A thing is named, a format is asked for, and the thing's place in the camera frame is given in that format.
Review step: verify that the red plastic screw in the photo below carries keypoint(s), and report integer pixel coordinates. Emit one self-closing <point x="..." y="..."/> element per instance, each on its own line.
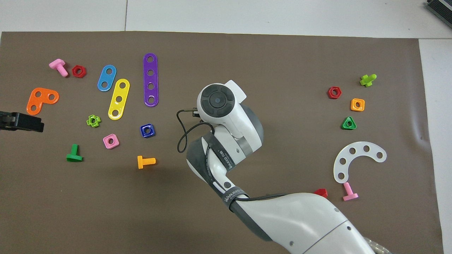
<point x="320" y="192"/>

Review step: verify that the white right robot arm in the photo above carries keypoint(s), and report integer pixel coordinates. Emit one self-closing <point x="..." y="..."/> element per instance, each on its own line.
<point x="300" y="218"/>

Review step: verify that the blue square nut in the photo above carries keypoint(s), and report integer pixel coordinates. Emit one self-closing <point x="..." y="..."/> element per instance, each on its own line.
<point x="143" y="134"/>

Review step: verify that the white curved five-hole plate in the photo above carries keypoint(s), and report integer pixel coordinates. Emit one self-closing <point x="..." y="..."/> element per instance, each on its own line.
<point x="359" y="148"/>

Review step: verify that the lime green cross-head screw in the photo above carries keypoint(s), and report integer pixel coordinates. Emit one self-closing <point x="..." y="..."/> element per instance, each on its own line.
<point x="367" y="81"/>

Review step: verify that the red hex nut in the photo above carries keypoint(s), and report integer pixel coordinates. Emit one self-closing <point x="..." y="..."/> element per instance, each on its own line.
<point x="339" y="93"/>
<point x="83" y="71"/>

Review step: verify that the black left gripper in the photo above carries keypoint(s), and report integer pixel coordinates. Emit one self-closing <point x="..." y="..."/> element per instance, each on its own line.
<point x="7" y="120"/>

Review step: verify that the brown table mat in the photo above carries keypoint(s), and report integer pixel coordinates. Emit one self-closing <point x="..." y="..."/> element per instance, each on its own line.
<point x="265" y="53"/>

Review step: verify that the pink plastic screw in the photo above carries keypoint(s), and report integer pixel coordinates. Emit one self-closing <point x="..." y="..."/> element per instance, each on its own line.
<point x="350" y="195"/>
<point x="58" y="64"/>

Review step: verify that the yellow three-hole plate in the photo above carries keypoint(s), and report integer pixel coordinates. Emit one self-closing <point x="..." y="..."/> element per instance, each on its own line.
<point x="120" y="92"/>

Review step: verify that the lime green cross nut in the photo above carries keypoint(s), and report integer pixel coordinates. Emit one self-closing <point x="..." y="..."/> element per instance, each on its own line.
<point x="97" y="121"/>

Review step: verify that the blue two-hole plate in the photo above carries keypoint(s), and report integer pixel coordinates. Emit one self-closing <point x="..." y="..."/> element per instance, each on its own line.
<point x="107" y="78"/>

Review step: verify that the orange plastic screw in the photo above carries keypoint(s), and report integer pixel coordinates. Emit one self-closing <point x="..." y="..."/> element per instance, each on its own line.
<point x="141" y="162"/>

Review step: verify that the green triangle nut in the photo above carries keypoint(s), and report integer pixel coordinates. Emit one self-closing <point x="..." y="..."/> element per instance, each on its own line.
<point x="344" y="126"/>

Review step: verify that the green plastic screw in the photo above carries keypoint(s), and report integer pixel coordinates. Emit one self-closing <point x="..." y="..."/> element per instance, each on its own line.
<point x="74" y="155"/>

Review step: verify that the orange square nut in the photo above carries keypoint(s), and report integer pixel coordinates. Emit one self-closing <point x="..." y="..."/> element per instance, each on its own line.
<point x="353" y="107"/>

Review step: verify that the purple four-hole plate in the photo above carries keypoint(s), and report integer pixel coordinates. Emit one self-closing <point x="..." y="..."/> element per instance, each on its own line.
<point x="150" y="79"/>

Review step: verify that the black ribbed device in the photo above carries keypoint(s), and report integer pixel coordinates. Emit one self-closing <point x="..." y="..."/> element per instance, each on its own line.
<point x="439" y="8"/>

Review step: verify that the pink square nut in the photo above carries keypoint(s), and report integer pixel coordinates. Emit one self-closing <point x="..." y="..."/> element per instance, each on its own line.
<point x="116" y="144"/>

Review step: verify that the orange angled three-hole plate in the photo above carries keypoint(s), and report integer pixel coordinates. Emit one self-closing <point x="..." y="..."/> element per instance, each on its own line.
<point x="45" y="95"/>

